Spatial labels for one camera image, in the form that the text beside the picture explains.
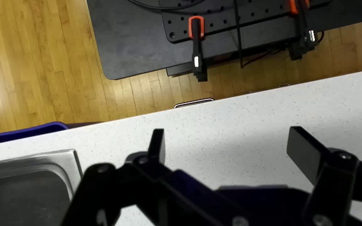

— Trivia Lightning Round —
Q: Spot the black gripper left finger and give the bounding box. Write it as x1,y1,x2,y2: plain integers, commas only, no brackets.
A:
126,128,167,166

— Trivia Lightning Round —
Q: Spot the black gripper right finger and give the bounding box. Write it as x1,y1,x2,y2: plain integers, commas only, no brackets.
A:
287,126,358,185

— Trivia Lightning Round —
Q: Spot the orange black clamp right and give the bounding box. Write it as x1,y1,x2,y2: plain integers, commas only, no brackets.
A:
288,0,317,60

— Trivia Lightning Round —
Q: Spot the orange black clamp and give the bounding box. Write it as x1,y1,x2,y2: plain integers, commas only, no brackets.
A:
188,15,208,82
288,0,317,60

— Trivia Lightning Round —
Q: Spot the stainless steel sink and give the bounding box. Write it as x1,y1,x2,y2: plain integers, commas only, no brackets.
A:
0,149,82,226

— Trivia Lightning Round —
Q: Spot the blue bin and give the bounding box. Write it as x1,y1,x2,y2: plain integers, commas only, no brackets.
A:
0,122,68,143

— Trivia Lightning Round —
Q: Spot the orange black clamp left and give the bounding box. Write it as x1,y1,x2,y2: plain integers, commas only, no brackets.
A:
188,15,208,82

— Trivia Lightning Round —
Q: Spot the dark grey robot base plate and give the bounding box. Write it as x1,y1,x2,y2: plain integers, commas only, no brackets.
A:
87,0,362,80

